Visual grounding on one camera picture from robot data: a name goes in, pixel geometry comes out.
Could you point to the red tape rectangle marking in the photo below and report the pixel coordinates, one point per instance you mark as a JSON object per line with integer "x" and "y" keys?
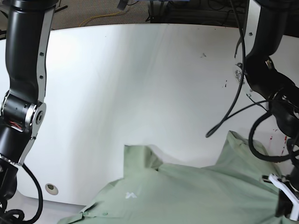
{"x": 277, "y": 143}

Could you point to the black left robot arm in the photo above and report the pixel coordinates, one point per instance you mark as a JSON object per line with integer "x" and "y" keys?
{"x": 262, "y": 32}

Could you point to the green T-shirt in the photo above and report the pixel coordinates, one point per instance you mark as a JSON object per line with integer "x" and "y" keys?
{"x": 152, "y": 192}

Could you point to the left table grommet hole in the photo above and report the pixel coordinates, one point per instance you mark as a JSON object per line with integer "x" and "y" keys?
{"x": 51, "y": 189}

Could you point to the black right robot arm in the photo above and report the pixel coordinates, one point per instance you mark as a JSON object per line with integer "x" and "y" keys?
{"x": 22, "y": 109}

